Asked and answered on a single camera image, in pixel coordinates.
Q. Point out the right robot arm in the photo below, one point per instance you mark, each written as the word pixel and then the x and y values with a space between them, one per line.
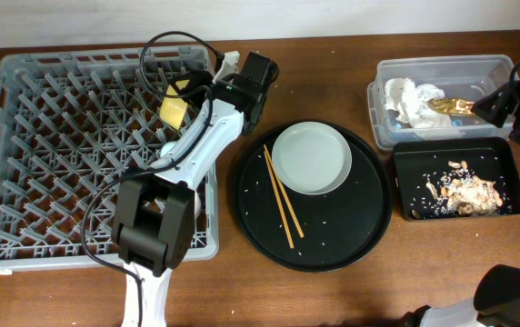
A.
pixel 497 298

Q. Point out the wooden chopstick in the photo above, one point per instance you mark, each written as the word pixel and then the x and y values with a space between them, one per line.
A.
pixel 285 199
pixel 278 201

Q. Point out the black rectangular tray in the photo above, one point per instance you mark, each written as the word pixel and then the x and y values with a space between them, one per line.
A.
pixel 490 157

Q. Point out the gold foil wrapper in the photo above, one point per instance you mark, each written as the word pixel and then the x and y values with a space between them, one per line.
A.
pixel 452 106

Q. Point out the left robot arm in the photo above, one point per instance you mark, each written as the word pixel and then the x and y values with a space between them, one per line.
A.
pixel 156 206

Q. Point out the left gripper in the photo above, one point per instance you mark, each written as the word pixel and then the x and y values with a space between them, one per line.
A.
pixel 195 78

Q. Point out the yellow bowl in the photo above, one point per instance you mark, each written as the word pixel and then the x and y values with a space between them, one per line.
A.
pixel 172 110

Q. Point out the white paper napkin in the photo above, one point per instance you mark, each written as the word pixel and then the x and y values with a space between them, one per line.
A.
pixel 411 103

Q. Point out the grey plastic dishwasher rack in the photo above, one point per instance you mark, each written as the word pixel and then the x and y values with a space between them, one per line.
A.
pixel 70 123

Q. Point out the grey round plate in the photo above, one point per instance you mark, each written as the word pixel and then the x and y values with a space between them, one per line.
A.
pixel 311 158

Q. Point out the round black serving tray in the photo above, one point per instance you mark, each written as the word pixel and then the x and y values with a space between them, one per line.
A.
pixel 340 227

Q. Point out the peanut shells and rice scraps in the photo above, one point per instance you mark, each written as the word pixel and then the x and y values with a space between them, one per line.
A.
pixel 457 192

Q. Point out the clear plastic bin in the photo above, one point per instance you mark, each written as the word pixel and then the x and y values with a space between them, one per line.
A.
pixel 469 77

